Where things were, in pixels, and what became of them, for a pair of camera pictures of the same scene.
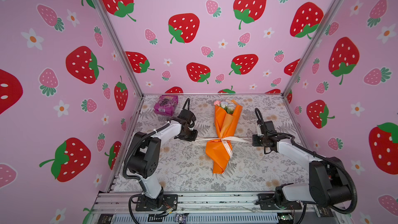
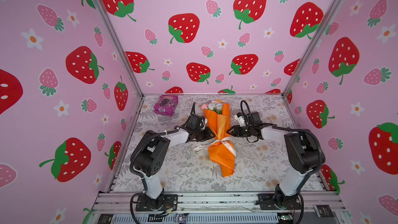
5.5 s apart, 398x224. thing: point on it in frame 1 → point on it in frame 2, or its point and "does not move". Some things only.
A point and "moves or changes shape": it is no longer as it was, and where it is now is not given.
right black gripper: [254, 140] → [236, 130]
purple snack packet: [165, 105] does not move
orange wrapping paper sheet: [225, 125] moves or changes shape
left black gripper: [193, 137] → [208, 135]
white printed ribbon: [225, 141] moves or changes shape
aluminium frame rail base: [202, 208] does not move
